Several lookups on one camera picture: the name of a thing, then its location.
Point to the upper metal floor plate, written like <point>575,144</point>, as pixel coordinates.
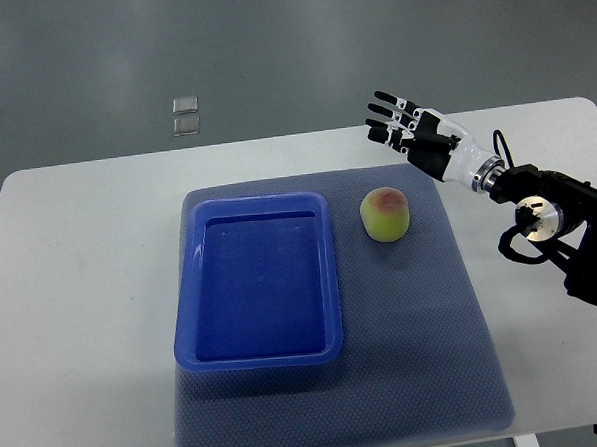
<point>185,105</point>

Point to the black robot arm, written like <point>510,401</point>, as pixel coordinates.
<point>555,220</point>

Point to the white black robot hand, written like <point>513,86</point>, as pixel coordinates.
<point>433,142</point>

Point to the blue plastic tray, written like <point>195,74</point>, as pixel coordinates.
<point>258,286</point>

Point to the green red peach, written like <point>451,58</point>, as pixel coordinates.
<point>384,213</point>

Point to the blue mesh mat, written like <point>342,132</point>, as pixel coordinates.
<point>417,360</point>

